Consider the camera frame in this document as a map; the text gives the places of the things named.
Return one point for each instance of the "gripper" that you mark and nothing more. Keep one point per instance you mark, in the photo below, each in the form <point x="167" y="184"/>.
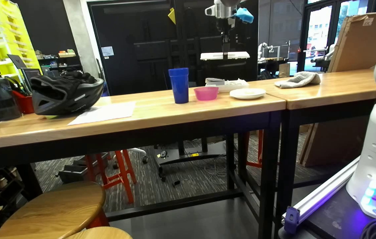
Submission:
<point x="225" y="24"/>

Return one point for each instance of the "white tray lid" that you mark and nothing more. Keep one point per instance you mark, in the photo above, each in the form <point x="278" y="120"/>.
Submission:
<point x="239" y="55"/>

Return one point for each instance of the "white tray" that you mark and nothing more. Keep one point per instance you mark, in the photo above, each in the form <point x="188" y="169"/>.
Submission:
<point x="232" y="85"/>

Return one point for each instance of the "grey block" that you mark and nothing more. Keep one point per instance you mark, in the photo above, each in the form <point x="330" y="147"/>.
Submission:
<point x="215" y="81"/>

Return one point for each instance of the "pink plastic bowl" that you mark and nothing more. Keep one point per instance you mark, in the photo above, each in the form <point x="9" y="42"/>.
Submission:
<point x="206" y="93"/>

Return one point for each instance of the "white plate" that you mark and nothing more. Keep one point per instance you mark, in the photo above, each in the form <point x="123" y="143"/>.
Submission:
<point x="247" y="93"/>

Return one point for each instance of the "blue plastic cup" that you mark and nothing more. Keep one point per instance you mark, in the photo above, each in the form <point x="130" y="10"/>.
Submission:
<point x="179" y="86"/>

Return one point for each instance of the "grey towel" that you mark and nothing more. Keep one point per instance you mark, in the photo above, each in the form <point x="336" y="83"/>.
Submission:
<point x="300" y="79"/>

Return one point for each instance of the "glass door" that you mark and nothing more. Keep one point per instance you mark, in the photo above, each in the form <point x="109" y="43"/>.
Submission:
<point x="320" y="33"/>

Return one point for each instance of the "white paper notice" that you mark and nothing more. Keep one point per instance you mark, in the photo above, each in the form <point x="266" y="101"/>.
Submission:
<point x="107" y="51"/>

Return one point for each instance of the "red metal stool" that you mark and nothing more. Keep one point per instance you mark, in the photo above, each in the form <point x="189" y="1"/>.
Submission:
<point x="121" y="172"/>
<point x="259" y="149"/>

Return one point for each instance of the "cardboard sheet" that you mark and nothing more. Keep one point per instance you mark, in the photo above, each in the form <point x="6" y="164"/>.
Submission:
<point x="362" y="43"/>
<point x="334" y="142"/>

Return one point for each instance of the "white paper sheet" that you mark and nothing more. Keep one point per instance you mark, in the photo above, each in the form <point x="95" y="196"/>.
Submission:
<point x="106" y="112"/>

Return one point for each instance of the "black shelf with boxes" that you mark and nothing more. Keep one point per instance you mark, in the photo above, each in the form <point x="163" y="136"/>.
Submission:
<point x="60" y="59"/>

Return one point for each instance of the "black bicycle helmet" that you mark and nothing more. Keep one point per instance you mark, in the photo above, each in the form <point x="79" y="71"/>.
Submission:
<point x="65" y="96"/>

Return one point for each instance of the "red container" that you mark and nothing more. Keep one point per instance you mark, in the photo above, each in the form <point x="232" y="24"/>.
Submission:
<point x="25" y="103"/>

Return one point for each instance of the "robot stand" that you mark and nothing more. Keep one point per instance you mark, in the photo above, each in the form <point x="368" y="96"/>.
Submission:
<point x="327" y="215"/>

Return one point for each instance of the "yellow shelf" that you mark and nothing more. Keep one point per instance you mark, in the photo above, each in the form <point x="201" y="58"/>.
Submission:
<point x="2" y="39"/>

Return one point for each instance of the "round wooden stool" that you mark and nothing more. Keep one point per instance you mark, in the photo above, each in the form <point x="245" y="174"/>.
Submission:
<point x="101" y="233"/>
<point x="55" y="212"/>

